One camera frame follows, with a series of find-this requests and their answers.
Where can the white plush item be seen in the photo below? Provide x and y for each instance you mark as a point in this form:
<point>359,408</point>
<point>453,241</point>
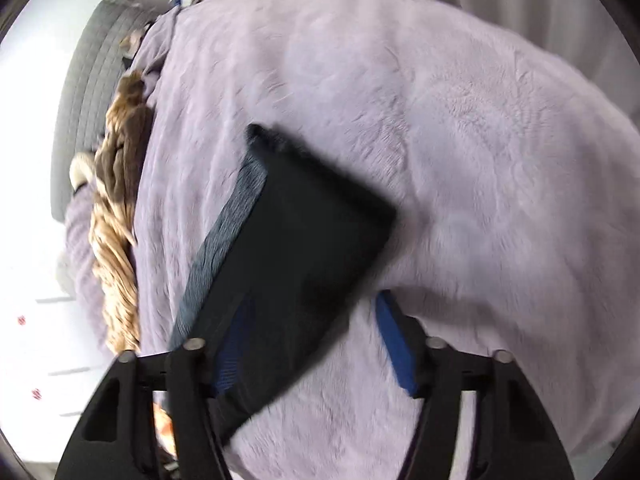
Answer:
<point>82,170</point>

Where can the black pants with patterned waistband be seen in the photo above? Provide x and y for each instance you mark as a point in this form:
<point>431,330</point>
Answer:
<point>310,240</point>

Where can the brown garment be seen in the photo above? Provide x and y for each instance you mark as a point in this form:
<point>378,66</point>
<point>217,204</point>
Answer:
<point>125,165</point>

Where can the striped beige garment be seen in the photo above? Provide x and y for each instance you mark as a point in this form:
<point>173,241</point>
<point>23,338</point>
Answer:
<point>117,270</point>

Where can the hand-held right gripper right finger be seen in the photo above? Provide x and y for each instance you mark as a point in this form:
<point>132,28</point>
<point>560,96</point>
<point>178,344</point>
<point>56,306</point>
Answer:
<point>397,345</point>

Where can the white wardrobe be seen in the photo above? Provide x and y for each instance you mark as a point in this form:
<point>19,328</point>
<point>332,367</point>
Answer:
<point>40,350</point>

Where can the grey quilted headboard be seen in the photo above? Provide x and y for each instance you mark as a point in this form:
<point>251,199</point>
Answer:
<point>85,85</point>

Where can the purple plush blanket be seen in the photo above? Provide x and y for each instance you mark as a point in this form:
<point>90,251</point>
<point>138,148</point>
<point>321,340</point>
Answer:
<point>450,135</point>

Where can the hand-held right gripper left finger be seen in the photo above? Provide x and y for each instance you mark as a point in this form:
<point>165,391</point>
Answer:
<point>230,360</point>

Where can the orange towel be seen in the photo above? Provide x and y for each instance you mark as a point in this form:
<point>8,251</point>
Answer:
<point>162,422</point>

